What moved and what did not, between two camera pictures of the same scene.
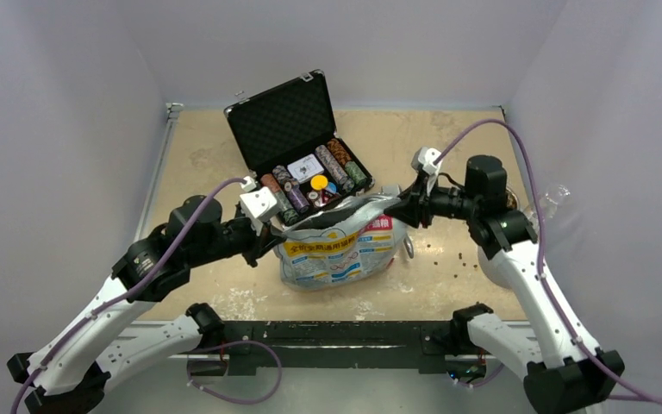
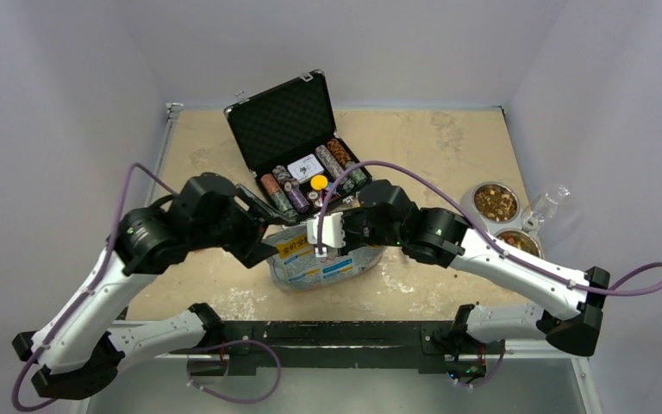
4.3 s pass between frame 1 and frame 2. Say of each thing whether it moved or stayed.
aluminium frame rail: stayed
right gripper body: moved
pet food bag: moved
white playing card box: stayed
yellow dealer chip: stayed
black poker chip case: stayed
